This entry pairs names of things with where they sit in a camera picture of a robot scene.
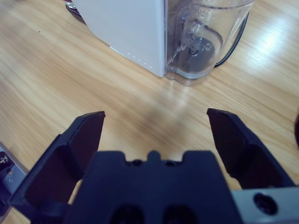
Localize metal drip tray grate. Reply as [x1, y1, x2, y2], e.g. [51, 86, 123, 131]
[65, 0, 84, 17]

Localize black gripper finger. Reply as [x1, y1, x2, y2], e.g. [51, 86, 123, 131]
[206, 108, 297, 190]
[9, 111, 107, 224]

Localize black coffee machine cord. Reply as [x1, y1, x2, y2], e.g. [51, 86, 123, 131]
[214, 13, 249, 69]

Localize white capsule coffee machine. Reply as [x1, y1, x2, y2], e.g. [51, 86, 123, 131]
[72, 0, 167, 78]

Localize clear water tank grey lid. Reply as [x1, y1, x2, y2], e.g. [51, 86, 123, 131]
[164, 0, 255, 86]

